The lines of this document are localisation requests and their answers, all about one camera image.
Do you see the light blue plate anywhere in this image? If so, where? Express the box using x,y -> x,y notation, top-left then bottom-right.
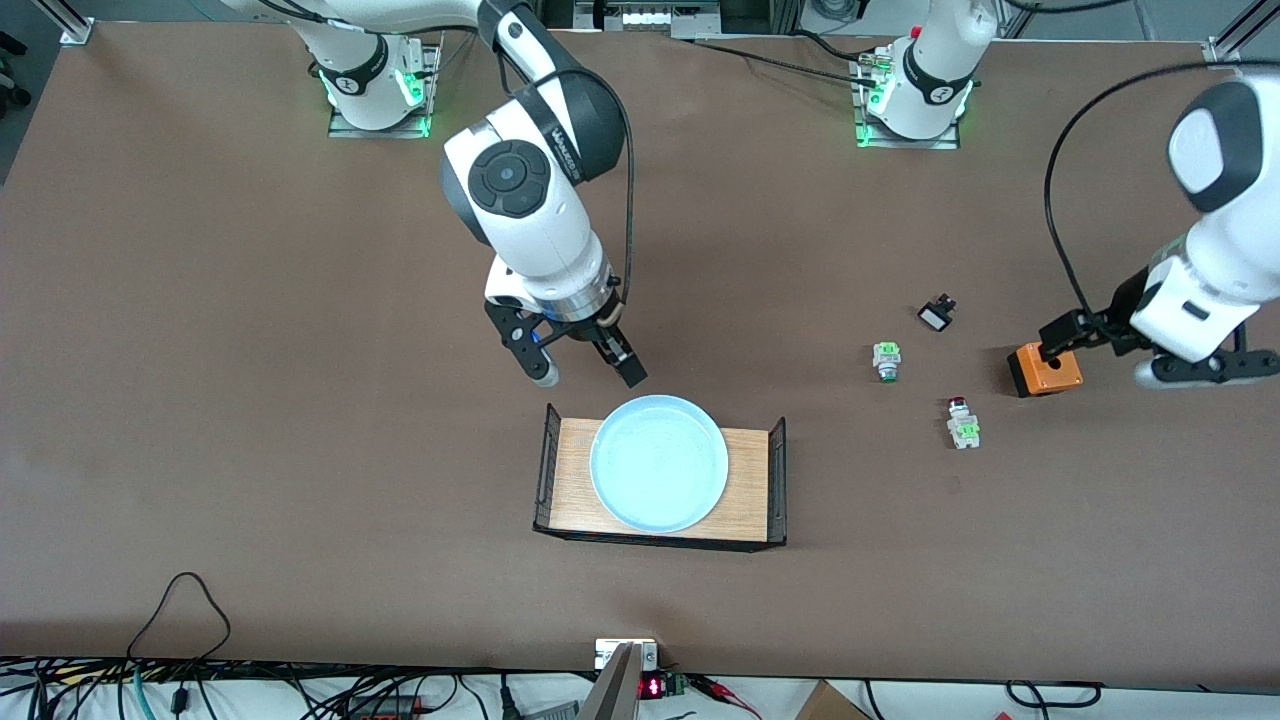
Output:
589,394 -> 730,535

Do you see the white green contact block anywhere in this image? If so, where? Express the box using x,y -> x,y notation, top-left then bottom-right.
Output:
946,397 -> 982,450

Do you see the white power strip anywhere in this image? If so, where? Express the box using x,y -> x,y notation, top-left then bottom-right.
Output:
575,0 -> 723,39

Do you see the brown cardboard piece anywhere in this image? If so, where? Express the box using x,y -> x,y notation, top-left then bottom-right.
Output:
795,680 -> 873,720

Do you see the orange button enclosure box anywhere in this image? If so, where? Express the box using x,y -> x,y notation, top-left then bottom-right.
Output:
1007,339 -> 1085,399

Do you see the wooden shelf with wire sides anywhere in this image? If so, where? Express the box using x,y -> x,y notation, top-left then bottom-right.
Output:
532,403 -> 789,553

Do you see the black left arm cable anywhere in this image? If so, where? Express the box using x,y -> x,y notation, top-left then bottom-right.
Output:
1043,60 -> 1280,321

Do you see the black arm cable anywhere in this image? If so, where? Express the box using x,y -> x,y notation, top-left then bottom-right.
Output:
495,30 -> 636,311
1043,60 -> 1280,321

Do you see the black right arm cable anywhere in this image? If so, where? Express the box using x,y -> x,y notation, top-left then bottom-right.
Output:
495,30 -> 636,311

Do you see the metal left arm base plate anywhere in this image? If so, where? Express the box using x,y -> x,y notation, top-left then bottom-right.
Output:
855,50 -> 962,151

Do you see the aluminium frame profile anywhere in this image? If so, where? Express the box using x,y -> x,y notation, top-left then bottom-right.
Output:
38,0 -> 96,46
1203,0 -> 1280,71

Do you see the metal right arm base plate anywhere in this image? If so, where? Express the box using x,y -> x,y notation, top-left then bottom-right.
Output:
328,40 -> 442,139

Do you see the grey metal camera post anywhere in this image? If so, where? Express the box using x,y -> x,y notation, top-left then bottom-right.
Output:
578,640 -> 661,720

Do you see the black cable on table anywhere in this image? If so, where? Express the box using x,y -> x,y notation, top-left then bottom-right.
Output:
680,35 -> 881,89

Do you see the black looped cable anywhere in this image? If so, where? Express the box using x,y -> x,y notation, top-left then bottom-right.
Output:
126,571 -> 233,663

